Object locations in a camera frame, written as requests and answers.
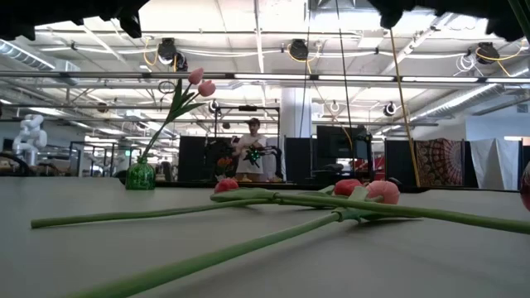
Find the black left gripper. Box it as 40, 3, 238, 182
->
74, 0, 150, 39

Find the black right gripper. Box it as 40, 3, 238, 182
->
367, 0, 440, 30

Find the pink artificial tulip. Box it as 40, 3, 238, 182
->
144, 79, 217, 159
142, 67, 205, 159
61, 180, 420, 298

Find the red artificial tulip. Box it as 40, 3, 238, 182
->
30, 178, 386, 230
210, 177, 530, 235

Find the green glass vase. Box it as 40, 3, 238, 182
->
125, 155, 157, 191

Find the overhead beam with light strips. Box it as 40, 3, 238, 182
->
0, 70, 530, 84

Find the black monitor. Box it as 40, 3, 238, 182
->
316, 124, 370, 161

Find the black partition panel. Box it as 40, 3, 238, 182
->
283, 137, 315, 183
177, 135, 234, 183
383, 139, 417, 188

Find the red patterned tapestry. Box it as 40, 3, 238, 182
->
414, 137, 465, 188

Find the white hanging cloth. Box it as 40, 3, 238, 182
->
470, 137, 522, 190

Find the person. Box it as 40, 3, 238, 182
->
230, 118, 268, 183

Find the yellow hanging cable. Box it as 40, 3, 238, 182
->
388, 27, 421, 188

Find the black hanging cable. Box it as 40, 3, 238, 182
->
334, 0, 358, 185

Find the black metal gantry frame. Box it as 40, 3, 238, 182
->
213, 104, 282, 183

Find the black aluminium table frame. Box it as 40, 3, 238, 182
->
113, 169, 513, 192

